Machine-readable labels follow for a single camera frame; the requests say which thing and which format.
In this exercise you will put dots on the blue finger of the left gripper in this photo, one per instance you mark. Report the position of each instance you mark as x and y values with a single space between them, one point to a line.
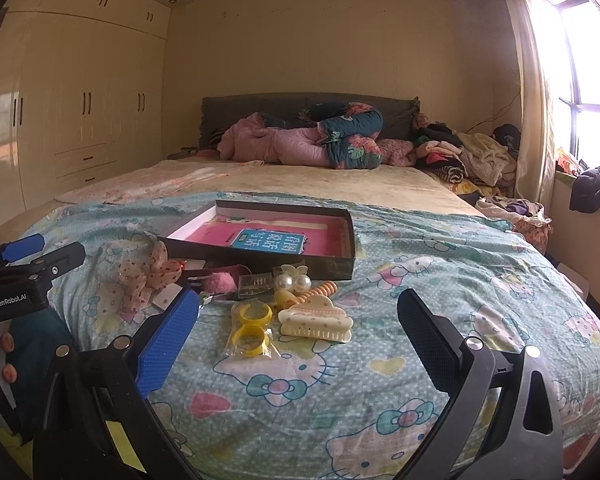
23 248

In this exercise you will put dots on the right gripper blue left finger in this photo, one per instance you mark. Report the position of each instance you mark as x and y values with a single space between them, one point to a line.
160 340

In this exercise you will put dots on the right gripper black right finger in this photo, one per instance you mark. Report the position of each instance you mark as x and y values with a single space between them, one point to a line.
436 342

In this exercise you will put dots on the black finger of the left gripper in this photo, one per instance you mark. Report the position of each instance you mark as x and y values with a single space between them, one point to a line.
60 261

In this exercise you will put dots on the white stud earring card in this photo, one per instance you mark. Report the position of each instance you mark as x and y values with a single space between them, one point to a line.
165 297

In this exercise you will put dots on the polka dot fabric bow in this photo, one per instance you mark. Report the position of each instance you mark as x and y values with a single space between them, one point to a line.
142 280

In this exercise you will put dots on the yellow rings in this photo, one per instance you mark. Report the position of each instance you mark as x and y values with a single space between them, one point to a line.
250 329

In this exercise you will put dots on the maroon pompom hair clip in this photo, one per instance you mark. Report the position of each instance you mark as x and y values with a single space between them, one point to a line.
214 281

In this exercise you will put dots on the cream cloud hair claw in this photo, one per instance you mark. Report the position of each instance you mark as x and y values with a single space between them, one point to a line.
316 318

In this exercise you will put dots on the pearl flower hair clip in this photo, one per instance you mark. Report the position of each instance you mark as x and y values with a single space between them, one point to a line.
294 279

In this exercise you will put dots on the red ball earring card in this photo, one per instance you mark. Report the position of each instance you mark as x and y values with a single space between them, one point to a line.
191 266

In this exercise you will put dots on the person's left hand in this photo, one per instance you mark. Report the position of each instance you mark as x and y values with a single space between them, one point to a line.
7 343

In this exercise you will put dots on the hello kitty teal blanket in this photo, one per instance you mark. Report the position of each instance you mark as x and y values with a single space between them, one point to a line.
321 410

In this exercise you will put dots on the dark cardboard tray box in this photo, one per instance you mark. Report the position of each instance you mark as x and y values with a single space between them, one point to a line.
319 267

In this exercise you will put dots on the beige bed sheet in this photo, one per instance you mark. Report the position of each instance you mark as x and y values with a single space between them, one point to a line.
403 188

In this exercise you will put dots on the pink and blue book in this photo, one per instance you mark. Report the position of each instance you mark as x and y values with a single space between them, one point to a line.
281 234

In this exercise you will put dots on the cream wardrobe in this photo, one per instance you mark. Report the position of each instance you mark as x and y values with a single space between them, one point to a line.
80 95

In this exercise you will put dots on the pile of clothes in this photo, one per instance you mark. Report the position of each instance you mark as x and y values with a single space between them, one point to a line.
481 169

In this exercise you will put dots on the beige curtain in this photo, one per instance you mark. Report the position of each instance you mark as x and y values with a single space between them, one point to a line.
536 158

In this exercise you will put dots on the black clothing on windowsill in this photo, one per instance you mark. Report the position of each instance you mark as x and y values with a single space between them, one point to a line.
585 192

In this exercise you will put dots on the dark floral quilt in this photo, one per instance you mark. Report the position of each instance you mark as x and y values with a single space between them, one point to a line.
335 134

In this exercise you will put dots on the pink quilt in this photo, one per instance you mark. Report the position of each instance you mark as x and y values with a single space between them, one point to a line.
249 139

